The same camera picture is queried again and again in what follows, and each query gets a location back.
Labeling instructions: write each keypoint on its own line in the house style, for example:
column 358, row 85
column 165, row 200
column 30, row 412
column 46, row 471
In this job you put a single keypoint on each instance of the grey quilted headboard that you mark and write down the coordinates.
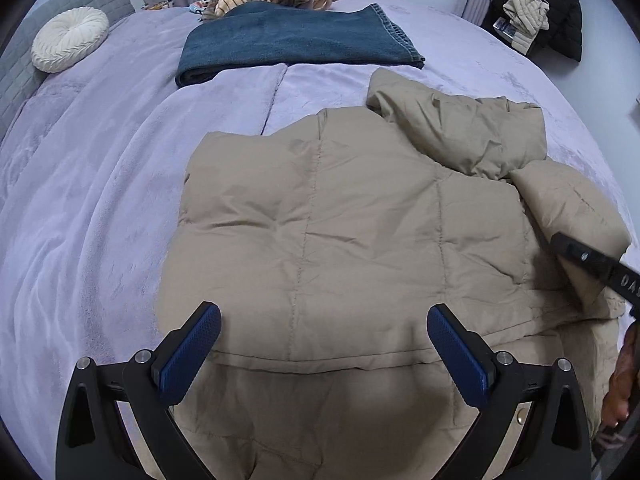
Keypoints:
column 22, row 75

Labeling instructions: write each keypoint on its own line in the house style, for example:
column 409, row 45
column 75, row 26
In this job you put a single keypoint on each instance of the beige quilted hanging garment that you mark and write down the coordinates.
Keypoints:
column 525, row 17

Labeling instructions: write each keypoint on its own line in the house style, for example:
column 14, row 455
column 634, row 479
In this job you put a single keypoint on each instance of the lilac fleece bed blanket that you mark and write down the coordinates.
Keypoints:
column 100, row 185

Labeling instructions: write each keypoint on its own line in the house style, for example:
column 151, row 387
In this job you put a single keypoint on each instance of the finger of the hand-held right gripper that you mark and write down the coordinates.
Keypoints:
column 580, row 255

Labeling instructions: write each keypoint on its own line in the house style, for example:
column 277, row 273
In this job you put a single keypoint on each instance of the black hanging jacket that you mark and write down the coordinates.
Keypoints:
column 562, row 10

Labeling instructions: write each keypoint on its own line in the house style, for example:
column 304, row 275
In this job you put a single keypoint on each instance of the round white pleated pillow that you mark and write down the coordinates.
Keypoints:
column 70, row 39

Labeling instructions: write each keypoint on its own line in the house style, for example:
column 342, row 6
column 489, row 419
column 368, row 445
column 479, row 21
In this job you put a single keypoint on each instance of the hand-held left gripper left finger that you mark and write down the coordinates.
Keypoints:
column 192, row 355

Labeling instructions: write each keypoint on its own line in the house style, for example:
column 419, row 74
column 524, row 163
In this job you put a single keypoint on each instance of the person's right hand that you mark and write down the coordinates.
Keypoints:
column 625, row 375

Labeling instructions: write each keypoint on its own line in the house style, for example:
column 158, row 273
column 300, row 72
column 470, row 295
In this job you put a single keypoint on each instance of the beige puffer jacket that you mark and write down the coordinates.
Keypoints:
column 360, row 240

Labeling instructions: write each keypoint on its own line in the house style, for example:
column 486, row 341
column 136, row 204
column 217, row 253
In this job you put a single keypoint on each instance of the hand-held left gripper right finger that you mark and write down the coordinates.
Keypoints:
column 457, row 355

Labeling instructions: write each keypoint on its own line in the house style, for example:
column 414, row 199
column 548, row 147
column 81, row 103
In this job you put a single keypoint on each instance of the folded blue denim jeans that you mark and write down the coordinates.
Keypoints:
column 290, row 40

